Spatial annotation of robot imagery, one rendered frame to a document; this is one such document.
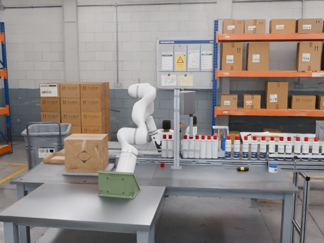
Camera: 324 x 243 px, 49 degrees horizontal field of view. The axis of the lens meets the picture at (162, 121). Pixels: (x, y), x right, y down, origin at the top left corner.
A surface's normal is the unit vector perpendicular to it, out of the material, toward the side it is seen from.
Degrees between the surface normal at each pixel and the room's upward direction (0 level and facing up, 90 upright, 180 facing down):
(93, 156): 90
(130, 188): 90
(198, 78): 90
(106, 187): 90
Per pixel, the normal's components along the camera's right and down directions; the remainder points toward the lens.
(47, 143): 0.18, 0.21
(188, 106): 0.76, 0.10
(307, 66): -0.22, 0.16
